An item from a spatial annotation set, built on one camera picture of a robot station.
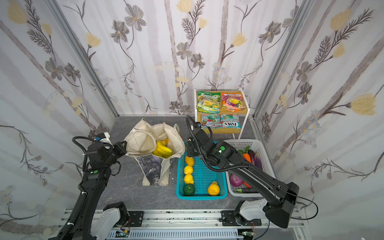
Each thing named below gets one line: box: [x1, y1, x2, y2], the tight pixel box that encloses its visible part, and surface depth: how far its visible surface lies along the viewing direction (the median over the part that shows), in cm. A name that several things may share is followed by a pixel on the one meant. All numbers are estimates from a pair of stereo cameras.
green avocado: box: [183, 183, 196, 197], surface depth 81 cm
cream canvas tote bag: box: [124, 118, 186, 187], surface depth 84 cm
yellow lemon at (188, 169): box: [184, 165, 194, 174], surface depth 88 cm
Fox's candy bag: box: [220, 114, 242, 129], surface depth 95 cm
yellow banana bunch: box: [153, 138, 173, 159], surface depth 92 cm
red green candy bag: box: [201, 114, 224, 129], surface depth 95 cm
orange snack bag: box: [221, 92, 246, 112], surface depth 79 cm
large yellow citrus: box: [208, 181, 220, 197], surface depth 80 cm
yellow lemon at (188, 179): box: [184, 173, 194, 184], surface depth 86 cm
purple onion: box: [230, 174, 244, 187], surface depth 83 cm
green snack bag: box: [196, 91, 221, 114], surface depth 79 cm
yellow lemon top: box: [185, 156, 195, 167], surface depth 92 cm
